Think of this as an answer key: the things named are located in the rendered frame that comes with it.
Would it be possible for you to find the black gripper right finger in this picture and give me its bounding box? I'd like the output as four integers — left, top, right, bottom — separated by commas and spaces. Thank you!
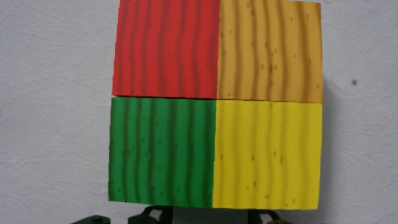
248, 209, 292, 224

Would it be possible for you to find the dark green cube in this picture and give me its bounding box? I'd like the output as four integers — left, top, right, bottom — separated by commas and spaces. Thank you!
108, 97, 217, 208

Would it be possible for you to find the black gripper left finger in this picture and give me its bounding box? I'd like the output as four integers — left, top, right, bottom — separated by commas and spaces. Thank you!
71, 205, 173, 224

